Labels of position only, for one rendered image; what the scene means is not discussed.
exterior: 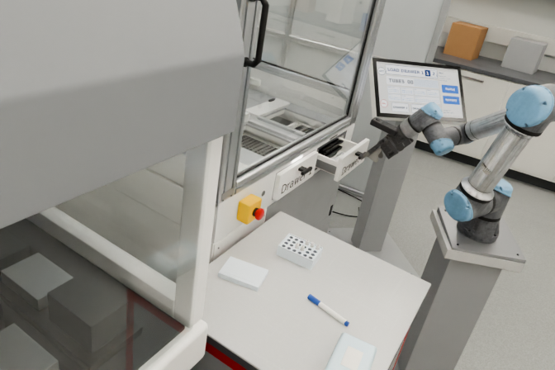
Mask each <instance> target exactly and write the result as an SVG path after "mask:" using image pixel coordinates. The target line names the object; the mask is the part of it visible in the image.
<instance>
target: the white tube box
mask: <svg viewBox="0 0 555 370"><path fill-rule="evenodd" d="M305 242H306V241H305V240H304V239H302V238H299V237H297V236H295V235H292V234H290V233H289V234H288V235H287V236H286V237H285V239H284V240H283V241H282V242H281V243H280V244H279V245H278V247H277V255H278V256H280V257H282V258H285V259H287V260H289V261H291V262H293V263H296V264H298V265H300V266H302V267H304V268H307V269H309V270H312V269H313V267H314V266H315V264H316V263H317V261H318V260H319V259H320V257H321V254H322V250H323V248H322V247H320V248H319V250H317V249H315V247H316V244H315V245H314V248H312V247H311V242H309V244H308V245H305ZM296 243H298V244H299V248H298V249H295V245H296ZM302 245H304V246H305V248H304V251H301V246H302Z"/></svg>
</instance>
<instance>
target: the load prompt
mask: <svg viewBox="0 0 555 370"><path fill-rule="evenodd" d="M386 74H395V75H403V76H412V77H421V78H438V74H437V69H424V68H416V67H407V66H399V65H390V64H386Z"/></svg>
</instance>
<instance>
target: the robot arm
mask: <svg viewBox="0 0 555 370"><path fill-rule="evenodd" d="M443 115H444V114H443V112H442V110H441V108H440V107H439V106H438V105H437V104H436V103H434V102H429V103H427V104H426V105H424V106H423V107H421V108H420V109H419V110H418V111H416V112H415V113H413V114H412V115H411V116H409V117H408V118H406V119H405V120H404V121H403V122H401V123H400V125H398V126H394V125H392V124H390V123H388V122H386V121H384V120H382V119H380V118H378V117H374V118H373V119H371V121H370V125H371V126H374V127H376V128H378V129H380V130H383V131H385V132H386V133H388V134H387V136H385V137H384V138H383V139H381V140H380V141H378V142H377V144H376V145H374V146H373V147H372V148H371V149H370V150H368V151H367V152H366V153H364V154H363V157H362V159H364V158H365V157H369V158H370V159H371V160H372V161H373V162H375V163H376V162H377V161H378V158H380V159H381V158H382V157H383V153H384V154H385V155H386V157H387V158H388V159H390V158H391V157H393V156H394V155H396V154H398V153H399V152H400V151H402V150H403V149H404V148H405V147H406V146H408V145H410V144H411V143H412V142H413V141H414V140H413V139H412V138H414V137H415V136H416V135H418V134H419V133H420V132H423V134H424V136H425V138H426V139H427V141H428V143H429V146H430V148H431V149H432V150H433V151H434V153H435V154H436V155H438V156H441V155H444V154H447V153H449V152H450V151H452V150H453V149H454V146H456V145H466V144H470V143H472V142H473V141H475V140H479V139H482V138H485V137H487V136H491V135H495V134H498V133H499V135H498V136H497V137H496V139H495V140H494V141H493V143H492V144H491V146H490V148H489V149H488V151H487V152H486V153H485V155H484V156H483V157H482V159H481V161H480V162H479V164H478V165H477V166H476V168H475V169H474V171H473V172H472V174H471V175H470V176H468V177H465V178H463V179H462V181H461V182H460V183H459V184H458V186H457V187H456V188H455V189H452V190H450V191H449V192H447V193H446V194H445V196H444V205H445V209H446V211H447V213H448V214H449V215H450V216H451V217H452V218H453V219H454V220H456V221H457V222H458V223H457V227H458V229H459V231H460V232H461V233H462V234H463V235H465V236H467V237H468V238H469V239H471V240H475V241H477V242H480V243H486V244H489V243H493V242H495V241H496V240H497V238H498V236H499V233H500V219H501V217H502V215H503V212H504V210H505V208H506V205H507V203H508V201H509V199H510V198H511V194H512V192H513V188H512V186H511V185H510V184H509V183H508V182H506V181H505V180H504V179H502V178H503V176H504V175H505V173H506V172H507V171H508V169H509V168H510V166H511V165H512V164H513V162H514V161H515V160H516V159H517V157H518V156H519V154H520V153H521V152H522V150H523V149H524V147H525V146H526V145H527V144H528V143H529V141H530V140H531V139H532V138H534V137H539V136H541V134H542V133H543V132H544V130H545V129H546V128H547V126H548V125H549V124H550V123H551V122H554V121H555V83H548V84H541V85H529V86H526V87H524V88H520V89H518V90H517V91H515V92H514V93H512V94H511V96H510V97H509V99H508V101H507V103H506V106H505V109H503V110H500V111H496V112H494V113H491V114H489V115H486V116H483V117H480V118H477V119H475V120H473V121H469V122H466V123H463V124H461V125H459V126H450V127H446V128H444V127H443V125H442V123H441V122H440V119H441V118H442V117H443ZM380 146H381V147H380ZM379 147H380V148H379ZM382 151H383V153H382Z"/></svg>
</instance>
